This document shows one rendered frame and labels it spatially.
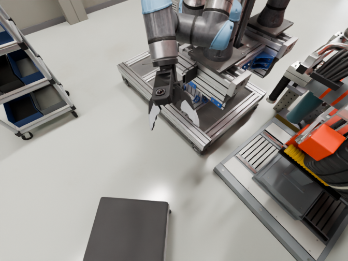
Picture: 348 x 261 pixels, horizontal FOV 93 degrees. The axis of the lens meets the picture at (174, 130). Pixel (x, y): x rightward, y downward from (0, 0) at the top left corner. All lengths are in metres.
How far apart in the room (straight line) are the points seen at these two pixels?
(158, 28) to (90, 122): 1.48
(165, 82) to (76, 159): 1.36
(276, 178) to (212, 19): 1.10
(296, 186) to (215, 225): 0.60
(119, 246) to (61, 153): 1.03
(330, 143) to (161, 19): 0.62
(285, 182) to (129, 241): 1.04
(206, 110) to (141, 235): 1.04
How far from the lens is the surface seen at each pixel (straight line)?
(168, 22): 0.48
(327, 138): 0.73
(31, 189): 1.78
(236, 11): 0.87
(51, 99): 1.93
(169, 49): 0.46
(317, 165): 0.83
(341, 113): 0.73
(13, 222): 1.77
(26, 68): 1.80
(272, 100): 0.91
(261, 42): 1.36
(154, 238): 1.02
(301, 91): 1.59
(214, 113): 1.48
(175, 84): 0.47
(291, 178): 1.40
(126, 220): 1.04
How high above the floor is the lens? 1.35
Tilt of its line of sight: 58 degrees down
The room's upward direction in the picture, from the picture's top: straight up
